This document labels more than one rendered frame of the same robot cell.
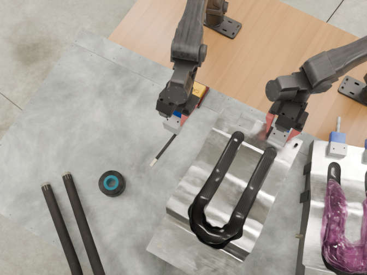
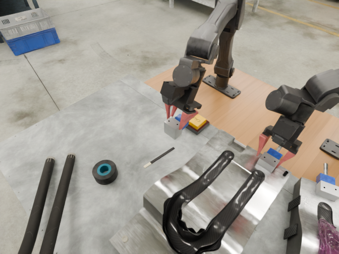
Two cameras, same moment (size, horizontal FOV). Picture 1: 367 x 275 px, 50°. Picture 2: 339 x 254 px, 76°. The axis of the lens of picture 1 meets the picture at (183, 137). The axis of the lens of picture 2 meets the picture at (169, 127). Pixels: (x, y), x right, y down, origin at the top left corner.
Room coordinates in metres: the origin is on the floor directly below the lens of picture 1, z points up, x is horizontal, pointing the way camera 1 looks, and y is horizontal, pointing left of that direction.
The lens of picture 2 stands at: (-0.06, -0.02, 1.48)
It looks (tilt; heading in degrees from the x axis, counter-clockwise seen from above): 48 degrees down; 7
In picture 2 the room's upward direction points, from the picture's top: straight up
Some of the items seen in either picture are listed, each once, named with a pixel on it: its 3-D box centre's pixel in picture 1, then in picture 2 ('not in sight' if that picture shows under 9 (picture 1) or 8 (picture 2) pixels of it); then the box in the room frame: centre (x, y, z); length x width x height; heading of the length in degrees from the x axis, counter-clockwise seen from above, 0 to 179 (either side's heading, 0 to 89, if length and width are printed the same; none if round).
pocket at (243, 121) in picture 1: (246, 123); (236, 148); (0.42, -0.20, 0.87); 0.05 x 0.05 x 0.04; 53
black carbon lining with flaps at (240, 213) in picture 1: (232, 187); (216, 195); (0.21, -0.12, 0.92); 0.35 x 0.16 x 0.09; 143
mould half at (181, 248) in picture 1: (226, 194); (207, 204); (0.21, -0.10, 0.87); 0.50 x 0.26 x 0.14; 143
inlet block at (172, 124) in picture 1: (181, 111); (182, 120); (0.47, 0.00, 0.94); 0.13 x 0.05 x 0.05; 143
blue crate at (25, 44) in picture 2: not in sight; (31, 36); (2.63, 2.20, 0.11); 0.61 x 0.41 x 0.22; 134
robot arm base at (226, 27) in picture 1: (214, 14); (222, 80); (0.86, -0.18, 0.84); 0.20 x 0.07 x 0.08; 50
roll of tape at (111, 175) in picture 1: (112, 183); (105, 172); (0.31, 0.24, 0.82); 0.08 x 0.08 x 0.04
